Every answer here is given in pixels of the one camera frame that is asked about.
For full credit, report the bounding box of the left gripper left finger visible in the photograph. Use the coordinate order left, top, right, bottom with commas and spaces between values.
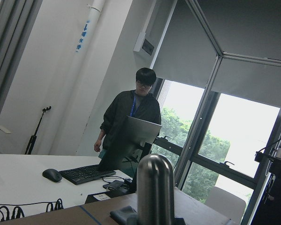
126, 217, 138, 225

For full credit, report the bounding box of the black keyboard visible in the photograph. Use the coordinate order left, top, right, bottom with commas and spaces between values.
59, 165, 116, 185

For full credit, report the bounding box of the black computer mouse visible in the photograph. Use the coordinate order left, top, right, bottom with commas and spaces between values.
42, 168, 62, 183

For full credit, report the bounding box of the black monitor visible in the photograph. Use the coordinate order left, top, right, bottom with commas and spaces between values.
97, 115, 163, 172

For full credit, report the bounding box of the white wall pipe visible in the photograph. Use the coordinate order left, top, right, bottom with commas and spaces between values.
75, 0, 105, 53

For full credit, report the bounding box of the person in black jacket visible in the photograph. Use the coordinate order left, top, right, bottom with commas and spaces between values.
94, 67, 162, 162

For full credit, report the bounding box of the black camera tripod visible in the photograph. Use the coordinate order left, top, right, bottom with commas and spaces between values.
25, 105, 52, 155

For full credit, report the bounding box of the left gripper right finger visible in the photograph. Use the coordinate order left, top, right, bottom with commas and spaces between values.
174, 217, 185, 225

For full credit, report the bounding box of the white chair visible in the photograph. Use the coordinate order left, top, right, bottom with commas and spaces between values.
205, 187, 246, 223

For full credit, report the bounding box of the grey folded cloth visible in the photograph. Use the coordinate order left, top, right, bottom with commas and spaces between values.
110, 206, 137, 225

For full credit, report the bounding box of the metal muddler black tip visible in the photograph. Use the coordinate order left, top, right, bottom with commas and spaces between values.
137, 154, 175, 225

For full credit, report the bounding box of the white wall electrical box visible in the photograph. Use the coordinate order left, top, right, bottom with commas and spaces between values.
133, 32, 154, 56

